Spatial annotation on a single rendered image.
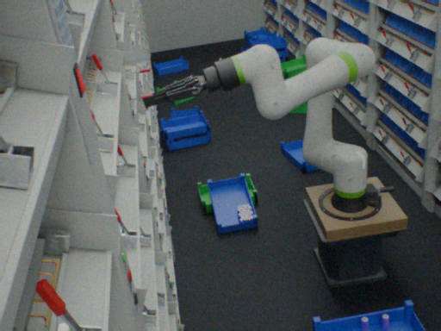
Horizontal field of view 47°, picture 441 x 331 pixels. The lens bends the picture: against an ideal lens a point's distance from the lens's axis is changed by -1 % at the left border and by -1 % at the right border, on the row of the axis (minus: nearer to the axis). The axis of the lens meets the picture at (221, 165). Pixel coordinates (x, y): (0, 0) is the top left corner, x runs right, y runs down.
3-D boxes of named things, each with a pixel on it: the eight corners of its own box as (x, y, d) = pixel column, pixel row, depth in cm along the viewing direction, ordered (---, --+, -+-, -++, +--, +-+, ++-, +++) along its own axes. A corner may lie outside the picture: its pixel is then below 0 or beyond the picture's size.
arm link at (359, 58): (352, 68, 192) (352, 36, 186) (381, 74, 183) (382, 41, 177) (321, 84, 183) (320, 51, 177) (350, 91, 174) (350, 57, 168)
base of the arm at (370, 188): (387, 186, 215) (388, 174, 212) (400, 206, 202) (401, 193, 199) (326, 195, 215) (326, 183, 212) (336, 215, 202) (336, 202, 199)
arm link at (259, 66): (270, 39, 160) (276, 40, 149) (281, 77, 163) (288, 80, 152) (227, 53, 160) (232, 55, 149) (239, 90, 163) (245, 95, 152)
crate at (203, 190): (251, 184, 293) (249, 172, 289) (257, 203, 275) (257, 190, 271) (199, 194, 290) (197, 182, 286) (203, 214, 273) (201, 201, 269)
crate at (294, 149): (333, 165, 301) (333, 153, 297) (303, 174, 296) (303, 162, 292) (309, 145, 326) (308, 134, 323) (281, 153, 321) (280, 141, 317)
